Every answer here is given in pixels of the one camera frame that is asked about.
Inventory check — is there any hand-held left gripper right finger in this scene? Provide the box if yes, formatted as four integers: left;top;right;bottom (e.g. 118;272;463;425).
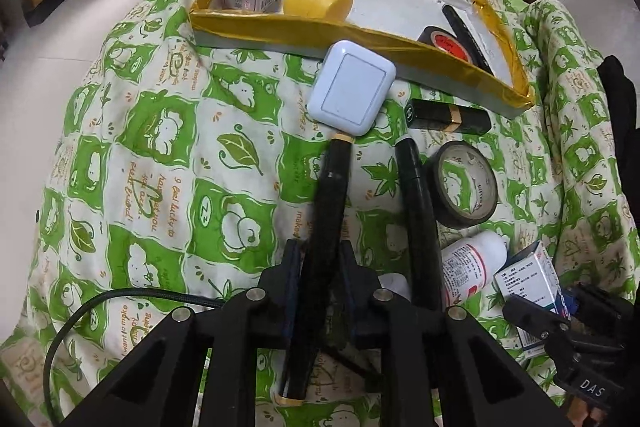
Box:
340;241;572;427

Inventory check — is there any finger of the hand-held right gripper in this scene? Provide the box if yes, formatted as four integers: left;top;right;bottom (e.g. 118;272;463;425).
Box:
569;283;635;335
502;294;575;344

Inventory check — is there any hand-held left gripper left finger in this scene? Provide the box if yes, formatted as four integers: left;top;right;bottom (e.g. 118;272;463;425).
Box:
60;239;308;427

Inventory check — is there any white green medicine box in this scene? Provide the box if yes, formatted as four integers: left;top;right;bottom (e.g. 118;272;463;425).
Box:
517;327;551;360

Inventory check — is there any white text-printed medicine box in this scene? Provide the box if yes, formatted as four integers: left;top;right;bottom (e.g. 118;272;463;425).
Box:
494;241;571;323

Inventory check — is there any white medicine bottle red label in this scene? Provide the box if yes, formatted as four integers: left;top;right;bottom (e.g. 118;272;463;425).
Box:
440;230;508;308

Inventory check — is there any black pen orange tip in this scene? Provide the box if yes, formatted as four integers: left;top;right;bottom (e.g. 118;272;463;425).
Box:
276;133;352;408

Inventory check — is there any black tape roll white core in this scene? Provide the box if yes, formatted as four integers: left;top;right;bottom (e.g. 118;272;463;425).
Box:
422;140;499;229

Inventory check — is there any black gold lipstick tube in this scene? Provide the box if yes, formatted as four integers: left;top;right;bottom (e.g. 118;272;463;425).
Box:
405;99;493;135

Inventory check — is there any white square container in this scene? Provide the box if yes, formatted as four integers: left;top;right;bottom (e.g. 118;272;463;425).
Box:
306;39;397;138

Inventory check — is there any black tape roll red core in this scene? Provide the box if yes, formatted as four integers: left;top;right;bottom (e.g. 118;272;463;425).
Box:
417;25;473;60

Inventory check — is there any black marker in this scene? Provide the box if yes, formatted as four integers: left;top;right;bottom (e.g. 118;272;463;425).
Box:
441;4;493;75

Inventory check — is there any white tray yellow tape rim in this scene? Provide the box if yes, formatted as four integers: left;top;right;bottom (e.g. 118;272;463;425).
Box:
190;0;535;120

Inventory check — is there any green printed blanket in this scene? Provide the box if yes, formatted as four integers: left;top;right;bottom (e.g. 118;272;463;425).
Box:
0;0;638;427

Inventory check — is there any black cloth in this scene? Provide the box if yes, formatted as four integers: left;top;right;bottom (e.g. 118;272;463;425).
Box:
597;54;640;228

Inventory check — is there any black cable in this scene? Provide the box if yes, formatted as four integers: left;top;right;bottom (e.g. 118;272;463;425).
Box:
44;288;226;425

